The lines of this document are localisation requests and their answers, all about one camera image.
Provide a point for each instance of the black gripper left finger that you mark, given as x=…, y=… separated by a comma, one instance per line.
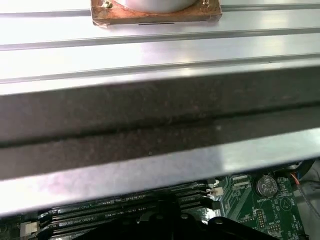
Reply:
x=150, y=232

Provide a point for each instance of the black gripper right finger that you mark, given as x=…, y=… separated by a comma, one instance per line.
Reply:
x=225, y=231

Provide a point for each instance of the black RAM slot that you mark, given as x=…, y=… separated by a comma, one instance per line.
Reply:
x=190, y=189
x=65, y=235
x=100, y=222
x=192, y=201

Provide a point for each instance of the green motherboard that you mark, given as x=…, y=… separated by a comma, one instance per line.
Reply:
x=250, y=207

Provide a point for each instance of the white board connector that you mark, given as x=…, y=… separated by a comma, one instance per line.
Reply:
x=217, y=191

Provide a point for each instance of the silver coin cell battery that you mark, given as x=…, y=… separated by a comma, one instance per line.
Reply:
x=266, y=186

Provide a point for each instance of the black PC case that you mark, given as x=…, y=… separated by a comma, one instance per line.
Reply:
x=150, y=112

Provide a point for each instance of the square brown base plate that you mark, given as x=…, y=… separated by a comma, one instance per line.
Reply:
x=155, y=18

